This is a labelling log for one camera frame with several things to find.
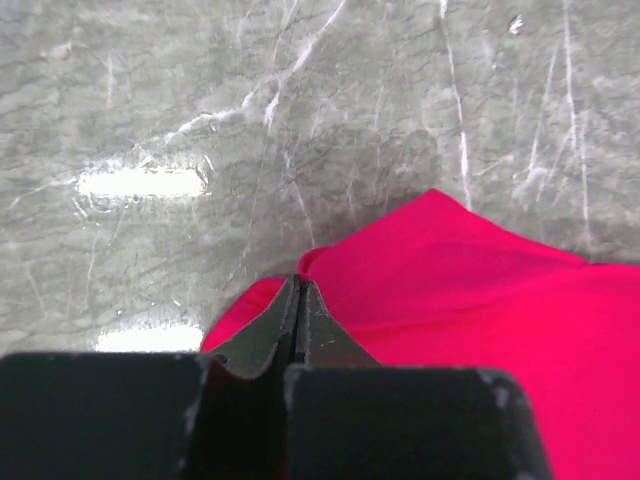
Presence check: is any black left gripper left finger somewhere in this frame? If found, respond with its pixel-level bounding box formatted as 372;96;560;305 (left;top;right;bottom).
1;277;300;479

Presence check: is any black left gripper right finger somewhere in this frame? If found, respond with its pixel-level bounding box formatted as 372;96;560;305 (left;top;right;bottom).
284;283;552;479

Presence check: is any hot pink t-shirt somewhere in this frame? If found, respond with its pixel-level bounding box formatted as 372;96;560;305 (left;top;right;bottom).
202;190;639;479

